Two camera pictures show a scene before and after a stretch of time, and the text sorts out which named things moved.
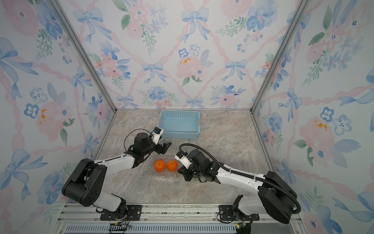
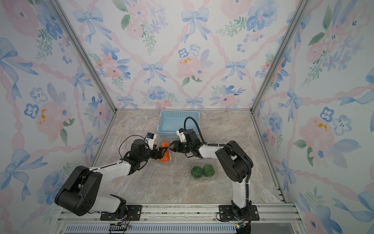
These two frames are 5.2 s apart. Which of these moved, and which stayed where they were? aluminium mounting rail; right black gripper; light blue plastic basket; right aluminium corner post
Moved: right black gripper
Stayed: right aluminium corner post; aluminium mounting rail; light blue plastic basket
